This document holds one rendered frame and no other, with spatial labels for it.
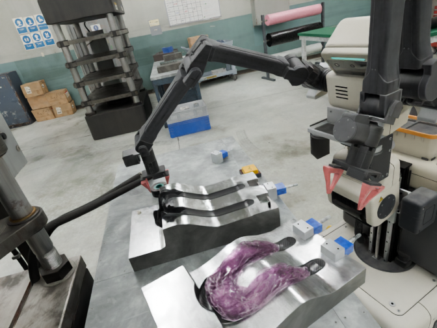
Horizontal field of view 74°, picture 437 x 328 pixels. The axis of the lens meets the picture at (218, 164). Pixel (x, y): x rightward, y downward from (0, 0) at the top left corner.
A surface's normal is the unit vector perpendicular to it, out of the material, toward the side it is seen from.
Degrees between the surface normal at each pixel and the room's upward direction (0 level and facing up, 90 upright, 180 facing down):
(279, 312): 15
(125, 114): 90
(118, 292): 0
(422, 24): 90
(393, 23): 90
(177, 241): 90
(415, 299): 0
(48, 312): 0
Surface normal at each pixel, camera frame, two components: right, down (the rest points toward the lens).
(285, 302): -0.32, -0.79
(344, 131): -0.84, -0.07
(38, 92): 0.14, 0.38
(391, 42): 0.44, 0.35
